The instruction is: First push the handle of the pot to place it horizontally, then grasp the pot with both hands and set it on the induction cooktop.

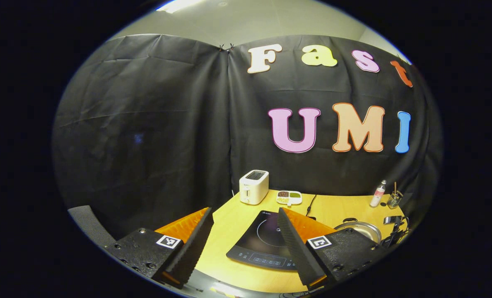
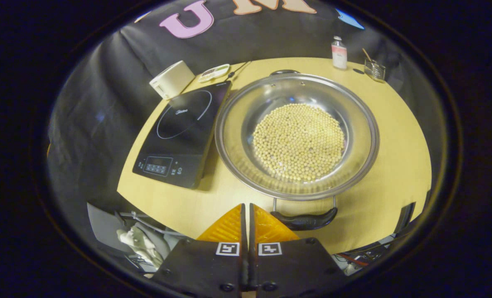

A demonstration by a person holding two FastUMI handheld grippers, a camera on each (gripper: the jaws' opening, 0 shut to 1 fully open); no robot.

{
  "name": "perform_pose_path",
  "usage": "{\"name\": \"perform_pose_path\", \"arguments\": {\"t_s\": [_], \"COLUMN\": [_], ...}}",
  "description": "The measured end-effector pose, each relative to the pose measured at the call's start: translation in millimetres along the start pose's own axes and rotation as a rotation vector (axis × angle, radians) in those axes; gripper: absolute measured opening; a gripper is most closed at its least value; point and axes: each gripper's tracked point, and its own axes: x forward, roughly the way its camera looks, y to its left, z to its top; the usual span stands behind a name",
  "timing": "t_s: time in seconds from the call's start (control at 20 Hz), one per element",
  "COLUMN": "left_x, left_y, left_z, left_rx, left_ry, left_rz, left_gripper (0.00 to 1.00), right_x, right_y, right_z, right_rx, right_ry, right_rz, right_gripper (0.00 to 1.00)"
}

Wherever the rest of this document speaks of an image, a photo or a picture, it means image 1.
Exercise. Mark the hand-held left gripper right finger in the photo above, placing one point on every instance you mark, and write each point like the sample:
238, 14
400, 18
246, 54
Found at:
297, 248

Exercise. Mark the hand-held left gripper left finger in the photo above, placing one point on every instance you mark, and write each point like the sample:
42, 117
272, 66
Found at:
194, 244

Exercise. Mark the black induction cooktop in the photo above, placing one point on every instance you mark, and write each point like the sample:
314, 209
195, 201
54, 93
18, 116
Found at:
258, 244

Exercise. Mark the small glass cup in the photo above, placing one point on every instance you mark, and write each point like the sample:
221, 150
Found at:
394, 201

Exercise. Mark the small bottle with pink label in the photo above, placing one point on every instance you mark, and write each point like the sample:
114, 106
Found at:
378, 196

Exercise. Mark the white divided dish with beans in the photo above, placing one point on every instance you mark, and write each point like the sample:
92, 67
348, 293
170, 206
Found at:
289, 198

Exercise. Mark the white toaster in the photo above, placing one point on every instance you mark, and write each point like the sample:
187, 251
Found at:
253, 188

